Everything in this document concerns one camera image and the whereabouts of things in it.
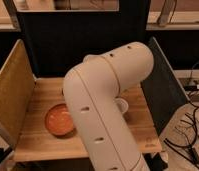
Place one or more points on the dark right side panel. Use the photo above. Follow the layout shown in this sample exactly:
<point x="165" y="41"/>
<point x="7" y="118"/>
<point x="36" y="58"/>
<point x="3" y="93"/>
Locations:
<point x="165" y="96"/>

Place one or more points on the clear plastic cup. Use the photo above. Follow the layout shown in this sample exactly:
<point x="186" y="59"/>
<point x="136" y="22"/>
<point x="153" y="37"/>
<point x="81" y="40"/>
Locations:
<point x="122" y="105"/>

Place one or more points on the wooden left side panel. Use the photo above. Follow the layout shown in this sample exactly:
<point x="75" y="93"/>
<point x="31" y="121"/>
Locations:
<point x="16" y="88"/>

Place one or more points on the black back panel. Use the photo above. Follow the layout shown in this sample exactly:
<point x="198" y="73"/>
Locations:
<point x="57" y="41"/>

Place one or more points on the power strip on floor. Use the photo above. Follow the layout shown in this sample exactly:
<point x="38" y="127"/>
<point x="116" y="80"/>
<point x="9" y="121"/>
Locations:
<point x="192" y="84"/>

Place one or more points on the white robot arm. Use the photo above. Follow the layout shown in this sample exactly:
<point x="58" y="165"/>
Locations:
<point x="90" y="90"/>

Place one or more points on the orange bowl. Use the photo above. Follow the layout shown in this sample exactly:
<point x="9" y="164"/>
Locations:
<point x="58" y="121"/>

